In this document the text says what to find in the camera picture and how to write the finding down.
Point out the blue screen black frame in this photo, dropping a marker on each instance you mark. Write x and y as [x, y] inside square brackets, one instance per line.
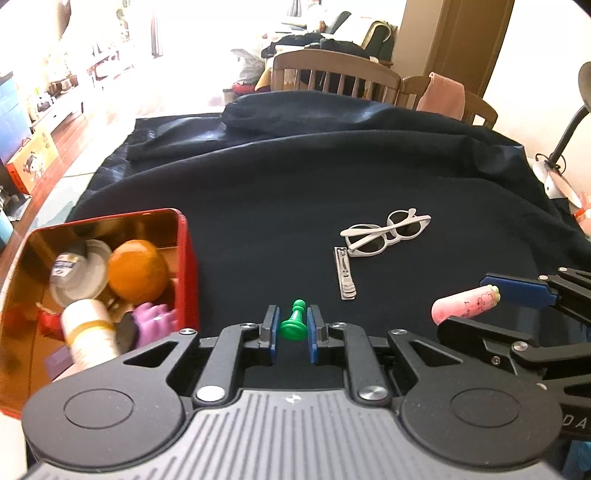
[11, 110]

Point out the white round lid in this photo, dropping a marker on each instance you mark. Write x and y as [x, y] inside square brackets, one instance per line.
[85, 277]

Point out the orange cartoon cardboard box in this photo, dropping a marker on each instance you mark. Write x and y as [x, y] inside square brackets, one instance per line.
[32, 159]

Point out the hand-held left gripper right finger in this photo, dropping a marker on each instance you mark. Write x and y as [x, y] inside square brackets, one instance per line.
[313, 337]

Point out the small red object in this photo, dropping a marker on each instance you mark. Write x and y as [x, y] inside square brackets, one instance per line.
[48, 321]

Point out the orange white plastic bag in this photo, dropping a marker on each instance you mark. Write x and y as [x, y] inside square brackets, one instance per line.
[584, 214]

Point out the red tin box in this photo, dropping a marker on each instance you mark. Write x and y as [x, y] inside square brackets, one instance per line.
[187, 277]

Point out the white sunglasses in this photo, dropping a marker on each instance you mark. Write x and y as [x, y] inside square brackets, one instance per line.
[369, 244]

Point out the dark blue cloth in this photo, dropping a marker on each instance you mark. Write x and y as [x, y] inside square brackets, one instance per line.
[277, 184]

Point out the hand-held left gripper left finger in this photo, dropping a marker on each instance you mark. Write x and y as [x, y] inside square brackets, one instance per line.
[273, 337]

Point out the blue bottle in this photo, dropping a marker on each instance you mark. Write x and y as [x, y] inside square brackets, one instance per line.
[4, 228]

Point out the sofa with blankets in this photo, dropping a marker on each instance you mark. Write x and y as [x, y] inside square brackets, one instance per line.
[378, 39]

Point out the wooden chair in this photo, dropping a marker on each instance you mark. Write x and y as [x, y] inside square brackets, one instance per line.
[323, 60]
[480, 108]

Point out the pink printed tube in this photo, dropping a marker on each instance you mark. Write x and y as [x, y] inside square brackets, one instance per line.
[464, 304]

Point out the purple toy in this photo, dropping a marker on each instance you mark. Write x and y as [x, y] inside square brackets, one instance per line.
[154, 321]

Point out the white low cabinet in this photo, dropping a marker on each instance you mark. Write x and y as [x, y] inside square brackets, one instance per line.
[69, 104]

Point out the black desk lamp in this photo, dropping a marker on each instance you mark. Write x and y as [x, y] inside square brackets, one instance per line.
[565, 138]

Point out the dark clothes pile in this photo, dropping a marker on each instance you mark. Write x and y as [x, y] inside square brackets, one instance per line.
[300, 41]

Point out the white bottle yellow band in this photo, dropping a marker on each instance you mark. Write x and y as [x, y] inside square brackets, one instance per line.
[90, 337]

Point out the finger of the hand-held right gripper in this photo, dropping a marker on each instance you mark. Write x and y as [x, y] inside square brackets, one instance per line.
[517, 290]
[466, 330]

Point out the pink towel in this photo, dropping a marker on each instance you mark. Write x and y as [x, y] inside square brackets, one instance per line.
[443, 97]

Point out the metal nail clipper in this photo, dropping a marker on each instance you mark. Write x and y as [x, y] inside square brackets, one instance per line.
[345, 274]

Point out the green chess pawn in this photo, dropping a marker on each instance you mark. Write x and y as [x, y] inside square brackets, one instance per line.
[293, 326]

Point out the orange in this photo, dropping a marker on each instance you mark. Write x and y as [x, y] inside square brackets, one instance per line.
[138, 270]

